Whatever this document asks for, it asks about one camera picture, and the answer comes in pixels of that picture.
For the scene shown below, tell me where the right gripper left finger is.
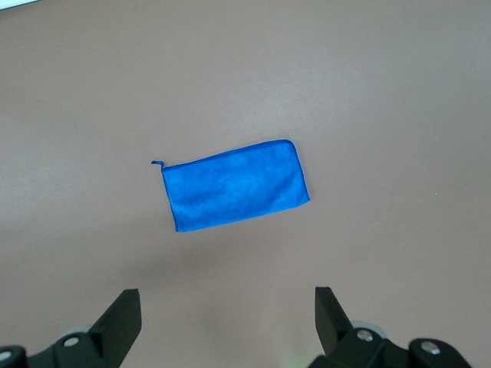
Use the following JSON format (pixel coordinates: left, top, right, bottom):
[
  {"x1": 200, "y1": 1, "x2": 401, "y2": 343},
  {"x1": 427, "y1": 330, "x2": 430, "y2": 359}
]
[{"x1": 0, "y1": 288, "x2": 143, "y2": 368}]

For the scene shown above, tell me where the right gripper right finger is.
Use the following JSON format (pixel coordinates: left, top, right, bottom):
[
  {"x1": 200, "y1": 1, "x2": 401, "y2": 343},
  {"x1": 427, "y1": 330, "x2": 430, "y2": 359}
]
[{"x1": 306, "y1": 286, "x2": 471, "y2": 368}]

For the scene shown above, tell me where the blue microfibre towel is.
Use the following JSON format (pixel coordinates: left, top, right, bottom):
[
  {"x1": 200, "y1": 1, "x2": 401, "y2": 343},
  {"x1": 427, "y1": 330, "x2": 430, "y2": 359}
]
[{"x1": 150, "y1": 139, "x2": 311, "y2": 234}]

